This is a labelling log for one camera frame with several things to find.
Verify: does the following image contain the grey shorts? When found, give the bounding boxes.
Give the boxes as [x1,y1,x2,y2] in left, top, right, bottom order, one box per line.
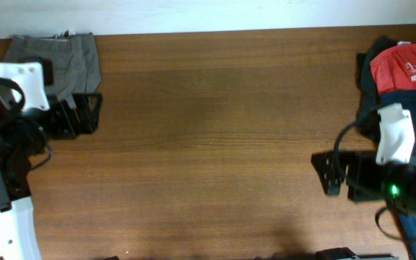
[4,32,101,109]

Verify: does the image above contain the black garment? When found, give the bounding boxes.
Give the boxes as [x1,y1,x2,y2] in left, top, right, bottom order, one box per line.
[356,36,397,143]

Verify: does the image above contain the red garment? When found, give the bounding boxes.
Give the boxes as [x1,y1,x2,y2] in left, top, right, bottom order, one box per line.
[370,43,416,95]

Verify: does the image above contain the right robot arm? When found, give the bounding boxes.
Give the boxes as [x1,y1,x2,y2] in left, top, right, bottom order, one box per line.
[311,126,416,259]

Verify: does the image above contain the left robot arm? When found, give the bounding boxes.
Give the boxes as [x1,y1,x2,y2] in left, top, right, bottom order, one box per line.
[0,58,103,259]

